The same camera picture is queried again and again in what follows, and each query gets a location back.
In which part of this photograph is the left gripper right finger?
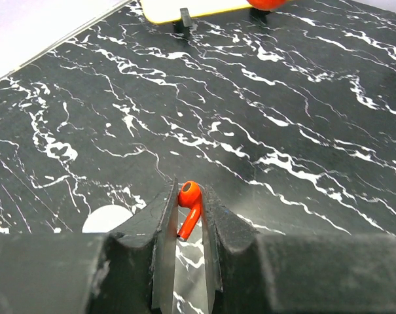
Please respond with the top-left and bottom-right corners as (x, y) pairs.
(202, 186), (396, 313)

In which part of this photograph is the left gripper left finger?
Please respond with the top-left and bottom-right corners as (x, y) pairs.
(0, 180), (178, 313)

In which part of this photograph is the red earbud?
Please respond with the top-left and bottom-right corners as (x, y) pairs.
(177, 181), (203, 241)

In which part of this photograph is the red earbud charging case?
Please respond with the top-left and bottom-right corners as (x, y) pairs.
(247, 0), (287, 11)

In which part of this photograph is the white earbud charging case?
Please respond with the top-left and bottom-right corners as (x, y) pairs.
(82, 204), (133, 233)

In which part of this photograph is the small whiteboard yellow frame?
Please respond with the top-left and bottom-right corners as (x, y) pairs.
(140, 0), (251, 24)

